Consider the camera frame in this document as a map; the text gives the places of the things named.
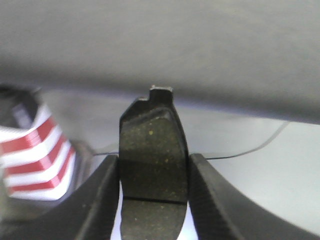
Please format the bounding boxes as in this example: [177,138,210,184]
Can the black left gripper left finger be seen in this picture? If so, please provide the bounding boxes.
[0,154,119,240]

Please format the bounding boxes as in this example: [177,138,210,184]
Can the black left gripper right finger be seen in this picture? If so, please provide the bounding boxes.
[188,153,320,240]

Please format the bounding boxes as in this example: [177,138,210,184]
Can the grey brake pad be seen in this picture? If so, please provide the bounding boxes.
[118,86,189,240]

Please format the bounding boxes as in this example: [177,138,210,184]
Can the red white cone left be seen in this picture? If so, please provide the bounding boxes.
[0,84,93,221]

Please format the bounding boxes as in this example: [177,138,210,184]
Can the black cable on floor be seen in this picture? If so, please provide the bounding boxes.
[93,121,291,160]

